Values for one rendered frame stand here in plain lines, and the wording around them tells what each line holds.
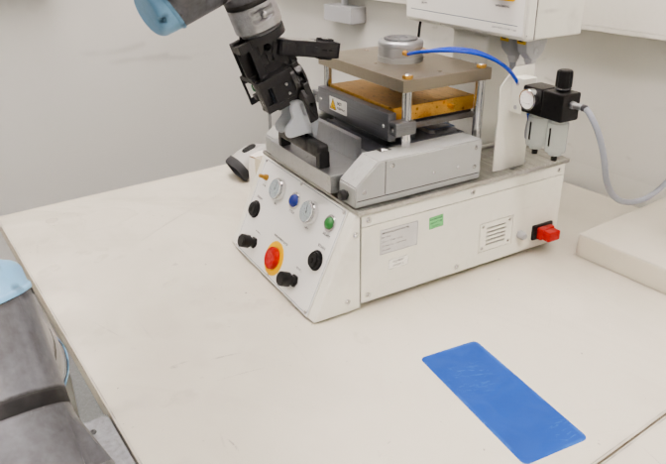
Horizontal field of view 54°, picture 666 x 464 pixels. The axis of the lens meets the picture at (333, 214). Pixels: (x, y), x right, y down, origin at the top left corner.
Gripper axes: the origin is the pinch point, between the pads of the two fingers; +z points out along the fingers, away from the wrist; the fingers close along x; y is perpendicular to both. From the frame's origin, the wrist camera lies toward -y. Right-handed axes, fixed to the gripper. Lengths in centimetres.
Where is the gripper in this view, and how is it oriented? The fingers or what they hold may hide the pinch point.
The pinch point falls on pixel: (314, 134)
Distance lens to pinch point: 112.7
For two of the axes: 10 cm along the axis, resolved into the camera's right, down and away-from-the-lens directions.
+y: -8.1, 5.2, -2.8
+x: 5.0, 3.5, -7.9
